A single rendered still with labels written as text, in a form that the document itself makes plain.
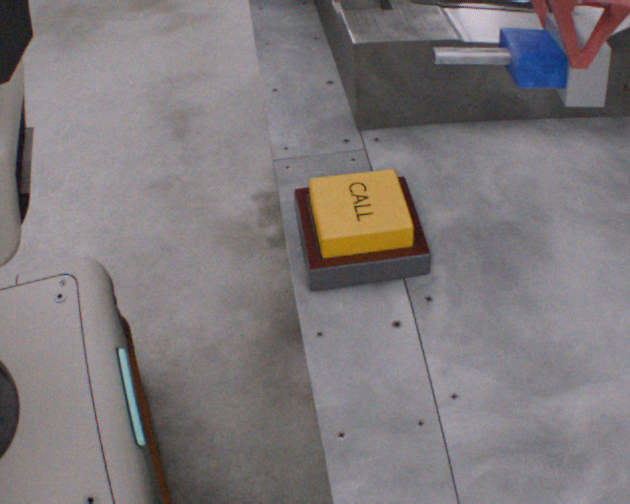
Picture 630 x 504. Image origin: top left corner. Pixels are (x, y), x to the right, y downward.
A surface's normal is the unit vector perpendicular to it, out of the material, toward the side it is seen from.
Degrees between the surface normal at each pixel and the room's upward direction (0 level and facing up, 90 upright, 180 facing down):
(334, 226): 0
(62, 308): 0
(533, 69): 90
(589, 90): 90
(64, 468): 0
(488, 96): 90
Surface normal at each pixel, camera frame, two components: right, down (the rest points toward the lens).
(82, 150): -0.04, -0.71
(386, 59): 0.14, 0.69
